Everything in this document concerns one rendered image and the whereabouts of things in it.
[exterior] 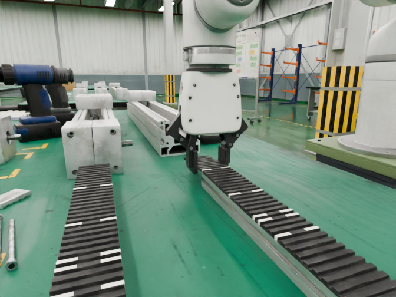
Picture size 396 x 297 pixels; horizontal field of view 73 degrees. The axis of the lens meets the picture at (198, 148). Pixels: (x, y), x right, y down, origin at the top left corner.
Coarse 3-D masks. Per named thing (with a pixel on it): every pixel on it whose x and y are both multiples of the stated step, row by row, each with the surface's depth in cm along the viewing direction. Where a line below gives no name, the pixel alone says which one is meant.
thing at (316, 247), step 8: (320, 240) 25; (328, 240) 25; (288, 248) 24; (296, 248) 24; (304, 248) 24; (312, 248) 24; (320, 248) 24; (328, 248) 24; (336, 248) 24; (344, 248) 24; (296, 256) 23; (304, 256) 23; (312, 256) 23
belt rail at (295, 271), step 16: (208, 192) 43; (224, 208) 38; (240, 224) 33; (256, 224) 30; (256, 240) 30; (272, 240) 27; (272, 256) 27; (288, 256) 25; (288, 272) 25; (304, 272) 23; (304, 288) 23; (320, 288) 21
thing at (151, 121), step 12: (132, 108) 113; (144, 108) 87; (156, 108) 101; (168, 108) 87; (132, 120) 117; (144, 120) 82; (156, 120) 64; (168, 120) 62; (144, 132) 84; (156, 132) 65; (180, 132) 69; (156, 144) 67; (168, 144) 64; (180, 144) 65
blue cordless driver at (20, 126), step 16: (16, 64) 76; (32, 64) 78; (0, 80) 74; (16, 80) 76; (32, 80) 77; (48, 80) 80; (32, 96) 79; (48, 96) 82; (32, 112) 80; (48, 112) 82; (16, 128) 77; (32, 128) 79; (48, 128) 81
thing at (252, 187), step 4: (248, 184) 38; (252, 184) 38; (224, 188) 37; (228, 188) 37; (232, 188) 37; (236, 188) 37; (240, 188) 37; (244, 188) 37; (248, 188) 37; (252, 188) 37; (256, 188) 37; (224, 192) 36; (228, 192) 35; (232, 192) 36; (236, 192) 36
